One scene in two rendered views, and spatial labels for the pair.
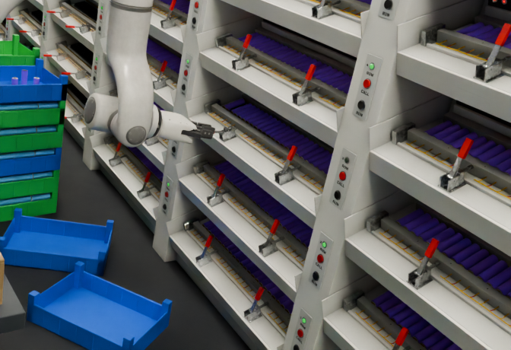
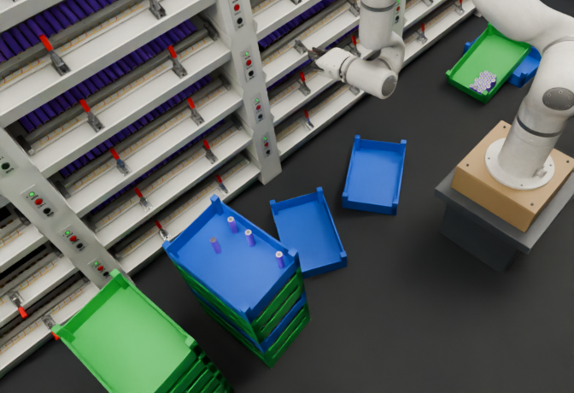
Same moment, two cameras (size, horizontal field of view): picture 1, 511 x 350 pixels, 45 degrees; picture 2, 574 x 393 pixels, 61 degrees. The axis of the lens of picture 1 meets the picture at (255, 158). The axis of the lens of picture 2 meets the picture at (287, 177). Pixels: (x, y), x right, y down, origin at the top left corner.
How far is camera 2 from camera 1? 221 cm
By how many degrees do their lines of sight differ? 72
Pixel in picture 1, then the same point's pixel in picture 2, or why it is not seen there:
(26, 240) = (304, 263)
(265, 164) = (336, 23)
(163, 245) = (276, 167)
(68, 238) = (284, 238)
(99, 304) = (357, 185)
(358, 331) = (409, 13)
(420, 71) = not seen: outside the picture
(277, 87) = not seen: outside the picture
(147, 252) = (274, 184)
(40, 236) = not seen: hidden behind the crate
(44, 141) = not seen: hidden behind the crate
